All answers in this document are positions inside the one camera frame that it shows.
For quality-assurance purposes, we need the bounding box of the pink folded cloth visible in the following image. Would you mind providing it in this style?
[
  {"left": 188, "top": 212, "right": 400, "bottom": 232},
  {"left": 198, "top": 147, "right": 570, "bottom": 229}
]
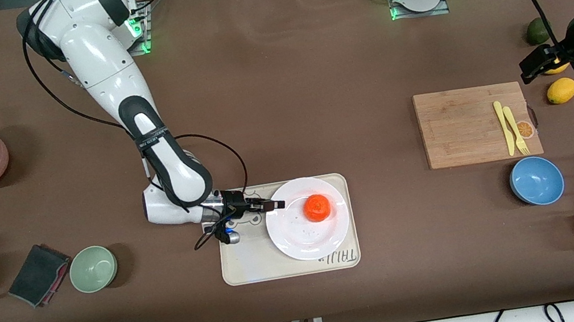
[{"left": 33, "top": 259, "right": 78, "bottom": 308}]

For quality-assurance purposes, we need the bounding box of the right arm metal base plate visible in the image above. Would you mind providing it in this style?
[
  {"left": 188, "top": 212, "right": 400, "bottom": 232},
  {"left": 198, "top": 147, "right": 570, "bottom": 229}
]
[{"left": 121, "top": 0, "right": 156, "bottom": 57}]

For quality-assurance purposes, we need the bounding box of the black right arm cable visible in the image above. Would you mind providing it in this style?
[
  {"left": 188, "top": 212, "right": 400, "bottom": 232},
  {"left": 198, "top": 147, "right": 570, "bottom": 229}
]
[{"left": 14, "top": 0, "right": 260, "bottom": 273}]

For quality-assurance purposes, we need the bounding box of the pale green bowl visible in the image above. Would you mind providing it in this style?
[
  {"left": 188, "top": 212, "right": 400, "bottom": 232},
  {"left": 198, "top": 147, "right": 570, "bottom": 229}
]
[{"left": 66, "top": 242, "right": 122, "bottom": 296}]

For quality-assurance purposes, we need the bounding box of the orange fruit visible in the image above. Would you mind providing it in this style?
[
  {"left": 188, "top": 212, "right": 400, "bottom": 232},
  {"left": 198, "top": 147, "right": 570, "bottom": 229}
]
[{"left": 302, "top": 192, "right": 333, "bottom": 224}]

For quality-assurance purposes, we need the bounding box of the brown table cover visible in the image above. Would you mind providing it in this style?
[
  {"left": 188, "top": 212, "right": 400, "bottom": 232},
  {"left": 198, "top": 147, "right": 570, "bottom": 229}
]
[{"left": 0, "top": 0, "right": 574, "bottom": 322}]

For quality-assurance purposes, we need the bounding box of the yellow plastic fork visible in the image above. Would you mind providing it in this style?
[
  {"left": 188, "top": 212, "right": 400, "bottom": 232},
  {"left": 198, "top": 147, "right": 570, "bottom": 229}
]
[{"left": 502, "top": 104, "right": 531, "bottom": 158}]

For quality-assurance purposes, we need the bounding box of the green avocado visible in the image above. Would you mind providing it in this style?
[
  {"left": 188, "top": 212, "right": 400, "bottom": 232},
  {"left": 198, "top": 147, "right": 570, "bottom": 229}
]
[{"left": 523, "top": 16, "right": 553, "bottom": 47}]

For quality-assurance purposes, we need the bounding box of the blue bowl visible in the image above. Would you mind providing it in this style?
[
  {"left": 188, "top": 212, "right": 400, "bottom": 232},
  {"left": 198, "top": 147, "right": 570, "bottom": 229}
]
[{"left": 506, "top": 152, "right": 568, "bottom": 210}]

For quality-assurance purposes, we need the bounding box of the dark grey folded cloth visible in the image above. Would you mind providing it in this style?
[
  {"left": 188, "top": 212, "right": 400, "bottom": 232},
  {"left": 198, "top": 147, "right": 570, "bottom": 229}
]
[{"left": 2, "top": 239, "right": 77, "bottom": 312}]

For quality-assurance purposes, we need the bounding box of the yellow lemon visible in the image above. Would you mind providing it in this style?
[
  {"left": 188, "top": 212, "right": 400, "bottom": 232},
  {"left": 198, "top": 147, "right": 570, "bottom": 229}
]
[
  {"left": 542, "top": 57, "right": 572, "bottom": 76},
  {"left": 544, "top": 76, "right": 574, "bottom": 106}
]

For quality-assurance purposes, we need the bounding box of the yellow plastic knife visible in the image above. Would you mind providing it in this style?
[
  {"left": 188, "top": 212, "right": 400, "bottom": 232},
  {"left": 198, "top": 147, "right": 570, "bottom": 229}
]
[{"left": 493, "top": 99, "right": 517, "bottom": 158}]

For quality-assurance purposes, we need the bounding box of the beige bear print tray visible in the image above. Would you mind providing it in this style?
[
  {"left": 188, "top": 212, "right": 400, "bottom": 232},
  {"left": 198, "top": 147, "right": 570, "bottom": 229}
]
[{"left": 209, "top": 171, "right": 363, "bottom": 288}]

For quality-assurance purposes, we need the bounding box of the wooden cutting board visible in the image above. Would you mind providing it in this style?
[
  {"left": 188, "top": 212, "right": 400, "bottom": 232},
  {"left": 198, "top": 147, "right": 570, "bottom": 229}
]
[{"left": 412, "top": 77, "right": 544, "bottom": 172}]

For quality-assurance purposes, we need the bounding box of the white round plate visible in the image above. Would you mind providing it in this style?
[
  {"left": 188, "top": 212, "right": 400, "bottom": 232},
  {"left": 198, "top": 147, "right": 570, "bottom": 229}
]
[{"left": 260, "top": 172, "right": 356, "bottom": 267}]

